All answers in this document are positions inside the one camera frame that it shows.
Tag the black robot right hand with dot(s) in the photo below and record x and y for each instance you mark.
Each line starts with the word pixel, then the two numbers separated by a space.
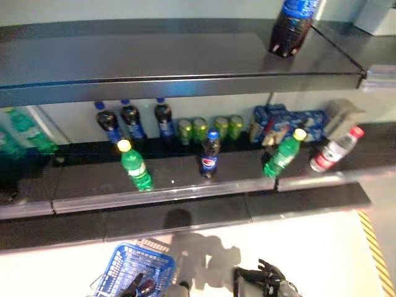
pixel 263 278

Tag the black shelf board clear strip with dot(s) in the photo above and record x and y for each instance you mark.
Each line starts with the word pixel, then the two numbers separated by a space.
pixel 92 182
pixel 154 55
pixel 377 77
pixel 340 181
pixel 24 210

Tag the large Pepsi cola bottle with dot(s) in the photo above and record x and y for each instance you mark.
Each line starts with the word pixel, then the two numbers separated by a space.
pixel 294 28

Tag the narrow blue Oreo box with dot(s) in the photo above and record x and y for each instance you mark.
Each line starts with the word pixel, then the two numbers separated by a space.
pixel 258 123
pixel 277 114

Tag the blue plastic shopping basket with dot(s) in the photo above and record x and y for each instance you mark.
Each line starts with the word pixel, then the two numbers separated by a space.
pixel 145 251

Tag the grey cardboard snack box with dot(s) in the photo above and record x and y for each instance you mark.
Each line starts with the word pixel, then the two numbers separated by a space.
pixel 343 117

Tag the black shelf base plinth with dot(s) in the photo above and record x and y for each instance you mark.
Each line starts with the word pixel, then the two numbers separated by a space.
pixel 123 222

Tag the green Sprite bottle yellow cap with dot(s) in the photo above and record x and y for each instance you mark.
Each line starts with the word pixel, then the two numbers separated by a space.
pixel 9 145
pixel 281 157
pixel 136 170
pixel 31 133

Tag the clear water bottle red label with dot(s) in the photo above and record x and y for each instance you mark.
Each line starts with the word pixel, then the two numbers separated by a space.
pixel 334 151

